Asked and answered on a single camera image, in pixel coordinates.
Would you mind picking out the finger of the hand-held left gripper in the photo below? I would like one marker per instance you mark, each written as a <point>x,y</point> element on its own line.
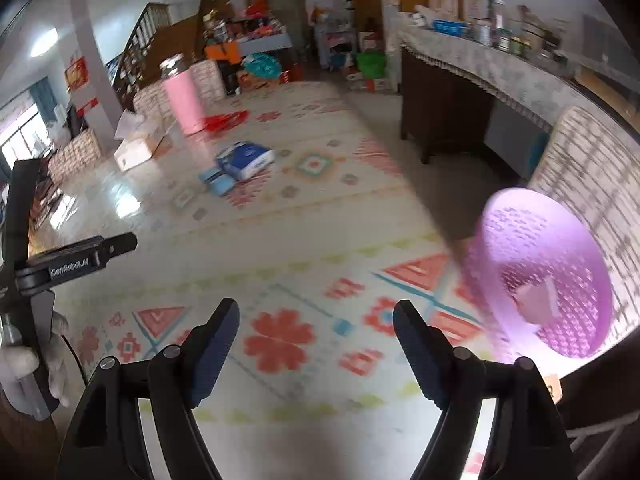
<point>116,247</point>

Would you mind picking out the blue box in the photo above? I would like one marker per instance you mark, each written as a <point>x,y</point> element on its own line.
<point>449,26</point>

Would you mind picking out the patterned floor mat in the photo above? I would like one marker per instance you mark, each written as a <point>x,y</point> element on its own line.
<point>310,260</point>

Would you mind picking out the round ceiling light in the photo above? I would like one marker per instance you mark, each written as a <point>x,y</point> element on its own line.
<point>44,42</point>

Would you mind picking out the blue white tissue pack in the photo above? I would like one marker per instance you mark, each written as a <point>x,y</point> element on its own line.
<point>246,159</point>

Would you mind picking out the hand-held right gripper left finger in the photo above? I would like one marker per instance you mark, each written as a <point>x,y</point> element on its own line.
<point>212,355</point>

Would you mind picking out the dark wooden cabinet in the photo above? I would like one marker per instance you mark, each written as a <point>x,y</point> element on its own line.
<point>445,110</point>

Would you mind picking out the open cardboard box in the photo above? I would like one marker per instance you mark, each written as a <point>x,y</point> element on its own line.
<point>140,142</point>

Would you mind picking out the person's left hand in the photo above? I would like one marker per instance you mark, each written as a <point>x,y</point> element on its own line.
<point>22,365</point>

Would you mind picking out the red wall poster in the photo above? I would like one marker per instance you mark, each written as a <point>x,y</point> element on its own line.
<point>76,74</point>

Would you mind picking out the white paper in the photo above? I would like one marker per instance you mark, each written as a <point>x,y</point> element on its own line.
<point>537,302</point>

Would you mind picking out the teal bag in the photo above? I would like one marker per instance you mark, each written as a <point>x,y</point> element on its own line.
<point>261,65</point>

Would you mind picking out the table of red goods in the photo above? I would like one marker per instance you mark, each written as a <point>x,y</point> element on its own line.
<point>255,30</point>

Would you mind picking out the dark wooden frame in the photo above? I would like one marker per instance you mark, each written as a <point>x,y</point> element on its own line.
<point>605,410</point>

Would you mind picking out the pink bottle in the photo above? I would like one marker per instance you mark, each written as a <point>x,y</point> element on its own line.
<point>182,97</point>

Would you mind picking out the orange box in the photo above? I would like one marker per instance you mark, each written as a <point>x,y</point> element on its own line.
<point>222,51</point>

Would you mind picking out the sideboard with lace cloth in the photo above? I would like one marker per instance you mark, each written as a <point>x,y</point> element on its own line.
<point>500,72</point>

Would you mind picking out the red plastic bag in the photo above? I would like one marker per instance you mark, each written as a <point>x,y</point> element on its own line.
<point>227,121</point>

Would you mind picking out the purple perforated plastic basket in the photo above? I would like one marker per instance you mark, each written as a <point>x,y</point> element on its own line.
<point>545,270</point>

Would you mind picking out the green bucket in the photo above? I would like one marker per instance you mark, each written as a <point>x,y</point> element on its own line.
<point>371,65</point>

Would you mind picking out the wooden staircase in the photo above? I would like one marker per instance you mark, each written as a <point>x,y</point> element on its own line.
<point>165,25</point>

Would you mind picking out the stack of beige cartons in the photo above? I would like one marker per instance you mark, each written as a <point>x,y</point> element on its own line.
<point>200,80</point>

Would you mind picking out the row of jars and cans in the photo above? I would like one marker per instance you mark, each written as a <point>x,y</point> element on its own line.
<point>510,30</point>

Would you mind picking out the wooden door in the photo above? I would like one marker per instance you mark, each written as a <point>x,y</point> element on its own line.
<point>280,7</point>

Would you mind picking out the small blue packet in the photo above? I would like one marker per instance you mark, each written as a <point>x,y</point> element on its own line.
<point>217,182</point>

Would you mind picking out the white trolley shelf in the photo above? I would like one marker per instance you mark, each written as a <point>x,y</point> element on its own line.
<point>336,40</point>

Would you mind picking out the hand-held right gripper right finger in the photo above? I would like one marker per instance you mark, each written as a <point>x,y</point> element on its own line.
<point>422,355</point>

